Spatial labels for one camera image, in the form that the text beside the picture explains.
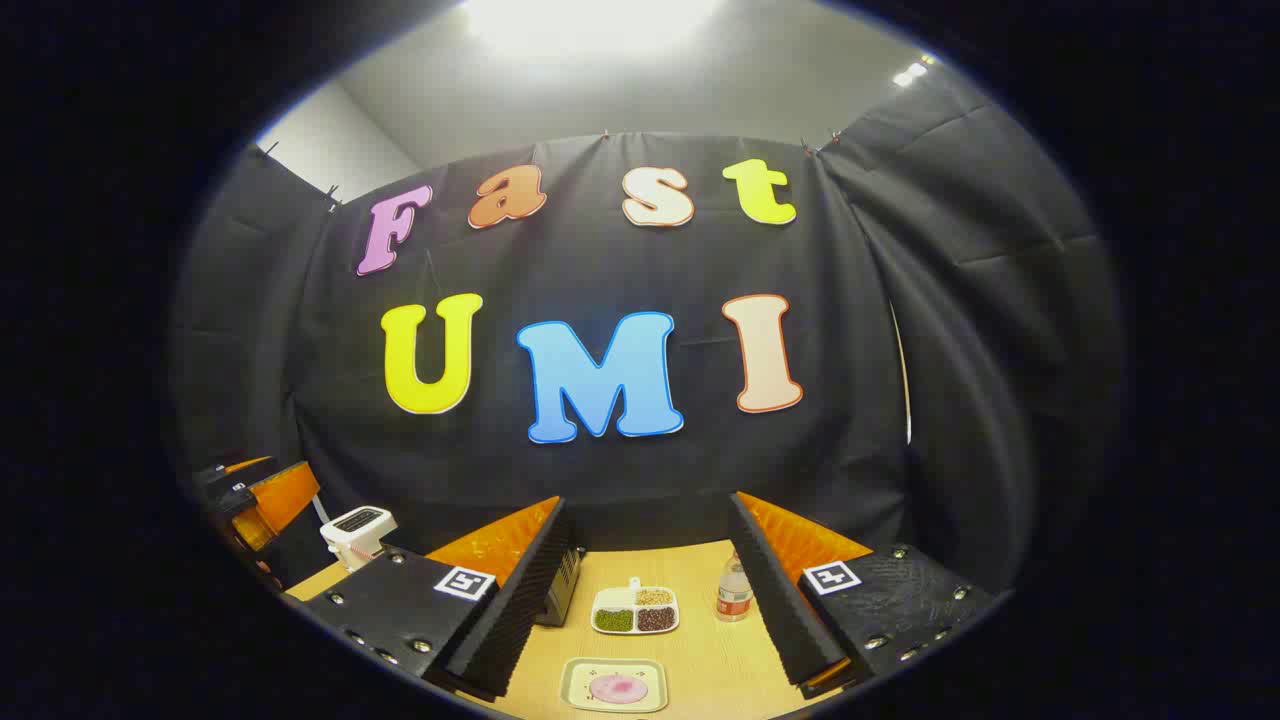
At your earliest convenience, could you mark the clear red label water bottle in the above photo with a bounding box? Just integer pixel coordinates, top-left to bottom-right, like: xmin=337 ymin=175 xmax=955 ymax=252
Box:
xmin=716 ymin=552 xmax=753 ymax=623

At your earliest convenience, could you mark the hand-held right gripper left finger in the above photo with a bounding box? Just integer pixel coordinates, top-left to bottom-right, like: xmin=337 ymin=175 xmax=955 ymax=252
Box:
xmin=303 ymin=497 xmax=577 ymax=701

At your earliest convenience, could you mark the black electric oven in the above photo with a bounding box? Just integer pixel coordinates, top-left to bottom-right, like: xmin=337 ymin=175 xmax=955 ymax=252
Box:
xmin=535 ymin=545 xmax=583 ymax=628

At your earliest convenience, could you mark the cream square plate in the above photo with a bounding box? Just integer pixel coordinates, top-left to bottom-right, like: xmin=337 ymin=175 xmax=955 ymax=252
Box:
xmin=559 ymin=656 xmax=669 ymax=714

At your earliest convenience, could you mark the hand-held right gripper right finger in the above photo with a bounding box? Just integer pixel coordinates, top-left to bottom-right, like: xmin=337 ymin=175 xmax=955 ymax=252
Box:
xmin=728 ymin=492 xmax=1001 ymax=699

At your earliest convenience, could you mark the white toaster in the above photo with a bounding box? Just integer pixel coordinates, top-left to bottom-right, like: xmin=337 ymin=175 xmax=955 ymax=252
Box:
xmin=319 ymin=506 xmax=398 ymax=573

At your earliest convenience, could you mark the white divided bean dish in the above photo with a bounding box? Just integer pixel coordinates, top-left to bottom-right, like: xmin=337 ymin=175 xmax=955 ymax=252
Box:
xmin=591 ymin=577 xmax=681 ymax=636

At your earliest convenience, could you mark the pink ham slice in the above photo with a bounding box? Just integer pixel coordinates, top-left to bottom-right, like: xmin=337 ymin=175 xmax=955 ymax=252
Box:
xmin=589 ymin=673 xmax=649 ymax=705

